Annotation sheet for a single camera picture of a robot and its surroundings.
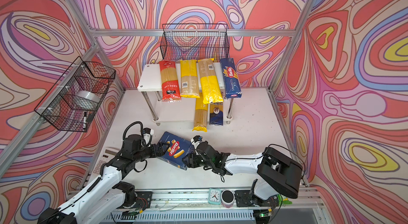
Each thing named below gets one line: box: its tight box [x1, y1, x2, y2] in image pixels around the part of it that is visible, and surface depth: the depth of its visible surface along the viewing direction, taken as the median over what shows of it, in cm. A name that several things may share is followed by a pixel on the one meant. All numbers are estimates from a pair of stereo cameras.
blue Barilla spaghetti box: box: [219, 57, 243, 99], surface depth 73 cm
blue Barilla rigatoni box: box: [157, 131, 194, 171], surface depth 84 cm
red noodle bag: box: [159, 61, 182, 102], surface depth 74 cm
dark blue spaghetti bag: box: [209, 101, 224, 126], surface depth 97 cm
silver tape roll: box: [73, 90, 101, 111], surface depth 74 cm
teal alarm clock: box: [208, 187, 222, 206], surface depth 74 cm
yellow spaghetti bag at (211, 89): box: [197, 57, 224, 105], surface depth 75 cm
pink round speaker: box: [221, 189, 235, 209], surface depth 71 cm
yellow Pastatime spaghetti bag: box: [192, 92, 209, 133], surface depth 95 cm
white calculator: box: [88, 139, 124, 182], surface depth 87 cm
